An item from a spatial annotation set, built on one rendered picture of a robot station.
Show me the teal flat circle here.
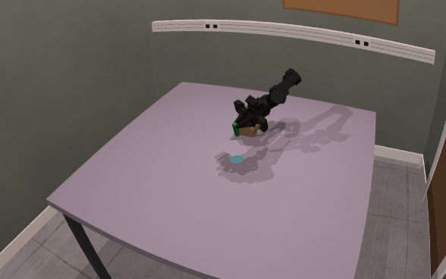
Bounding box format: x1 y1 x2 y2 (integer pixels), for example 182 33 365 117
230 155 243 164

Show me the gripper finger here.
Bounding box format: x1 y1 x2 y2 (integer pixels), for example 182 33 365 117
236 114 256 129
235 108 246 124

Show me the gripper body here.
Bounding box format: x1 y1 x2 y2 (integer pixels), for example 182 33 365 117
234 100 269 132

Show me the green rectangular post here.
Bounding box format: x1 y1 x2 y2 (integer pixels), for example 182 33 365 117
232 122 240 137

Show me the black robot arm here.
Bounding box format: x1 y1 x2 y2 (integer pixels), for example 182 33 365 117
245 68 302 115

